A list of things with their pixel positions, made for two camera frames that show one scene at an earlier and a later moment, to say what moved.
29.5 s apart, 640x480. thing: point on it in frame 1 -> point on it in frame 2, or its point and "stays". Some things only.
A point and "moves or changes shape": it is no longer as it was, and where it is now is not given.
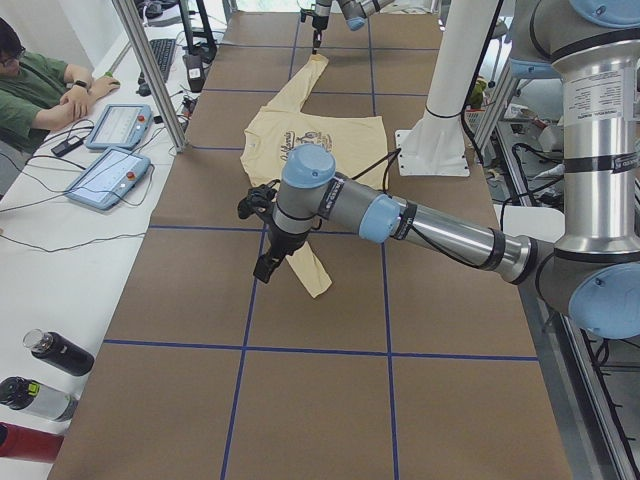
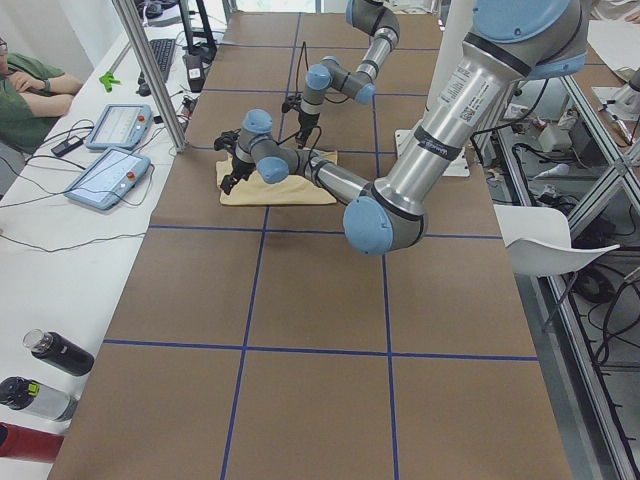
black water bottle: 54,348 stays
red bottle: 26,443 stays
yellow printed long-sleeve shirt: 357,143 moves or changes shape
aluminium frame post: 155,75 stays
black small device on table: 69,145 stays
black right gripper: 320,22 -> 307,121
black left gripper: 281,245 -> 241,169
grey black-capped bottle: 37,399 stays
